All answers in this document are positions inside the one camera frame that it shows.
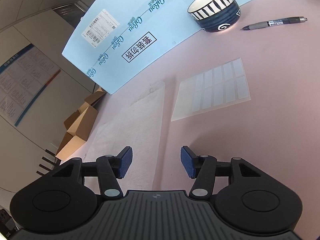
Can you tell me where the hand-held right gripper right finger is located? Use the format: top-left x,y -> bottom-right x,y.
181,146 -> 262,200

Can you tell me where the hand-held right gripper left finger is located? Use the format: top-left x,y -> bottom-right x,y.
51,146 -> 132,200

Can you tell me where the white foam cloth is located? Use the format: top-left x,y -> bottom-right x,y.
86,79 -> 166,192

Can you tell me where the open brown cardboard box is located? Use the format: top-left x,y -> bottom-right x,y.
54,86 -> 107,161

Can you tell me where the white label sticker sheet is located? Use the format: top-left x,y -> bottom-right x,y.
171,57 -> 250,122

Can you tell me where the black wifi router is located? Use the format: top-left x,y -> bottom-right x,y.
36,149 -> 62,176

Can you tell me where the dark device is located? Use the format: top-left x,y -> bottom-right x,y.
0,207 -> 19,239

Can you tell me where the large light blue carton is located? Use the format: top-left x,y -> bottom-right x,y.
62,0 -> 203,95

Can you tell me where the dark blue ceramic bowl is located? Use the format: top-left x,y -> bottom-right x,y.
196,0 -> 241,33

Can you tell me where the grey ballpoint pen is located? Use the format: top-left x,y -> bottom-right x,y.
241,16 -> 308,31

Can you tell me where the striped white ceramic bowl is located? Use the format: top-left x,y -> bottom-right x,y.
187,0 -> 233,20

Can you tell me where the wall poster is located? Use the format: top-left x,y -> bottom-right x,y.
0,43 -> 61,127

